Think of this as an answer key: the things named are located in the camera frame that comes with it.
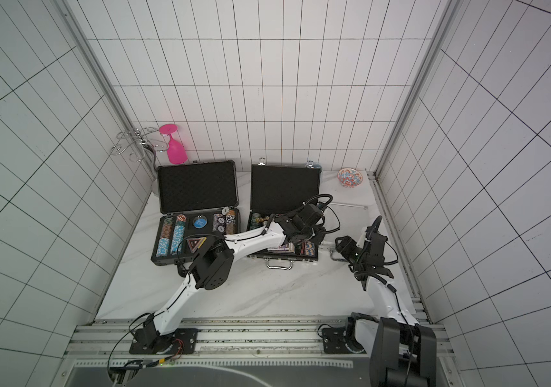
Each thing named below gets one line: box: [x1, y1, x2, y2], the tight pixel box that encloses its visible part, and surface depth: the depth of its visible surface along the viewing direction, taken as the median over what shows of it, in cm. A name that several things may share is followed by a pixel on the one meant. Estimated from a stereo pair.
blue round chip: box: [193, 215, 208, 229], surface depth 100 cm
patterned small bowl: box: [336, 167, 364, 188], surface depth 118 cm
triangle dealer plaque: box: [186, 237, 208, 254], surface depth 92 cm
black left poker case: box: [150, 159, 241, 266], surface depth 102 cm
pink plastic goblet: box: [158, 123, 187, 166], surface depth 108 cm
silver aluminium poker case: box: [319, 202, 376, 243], surface depth 80 cm
